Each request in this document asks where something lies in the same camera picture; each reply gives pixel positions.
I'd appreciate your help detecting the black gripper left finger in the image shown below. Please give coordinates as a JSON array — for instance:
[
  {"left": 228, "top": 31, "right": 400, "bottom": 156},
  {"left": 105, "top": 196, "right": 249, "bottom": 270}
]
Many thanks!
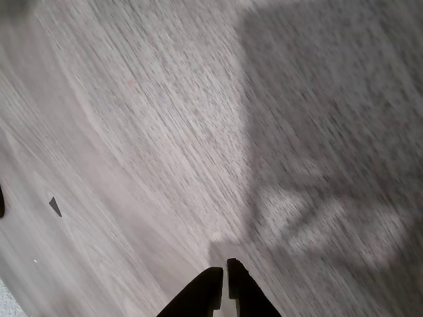
[{"left": 155, "top": 266, "right": 224, "bottom": 317}]

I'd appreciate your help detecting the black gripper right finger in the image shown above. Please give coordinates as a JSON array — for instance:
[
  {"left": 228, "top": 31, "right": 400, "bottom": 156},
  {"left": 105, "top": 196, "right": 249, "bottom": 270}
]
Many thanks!
[{"left": 226, "top": 258, "right": 282, "bottom": 317}]

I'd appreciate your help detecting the small dark triangular sticker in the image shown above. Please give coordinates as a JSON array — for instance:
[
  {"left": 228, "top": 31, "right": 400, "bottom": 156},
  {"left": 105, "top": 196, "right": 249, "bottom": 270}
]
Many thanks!
[{"left": 48, "top": 196, "right": 63, "bottom": 219}]

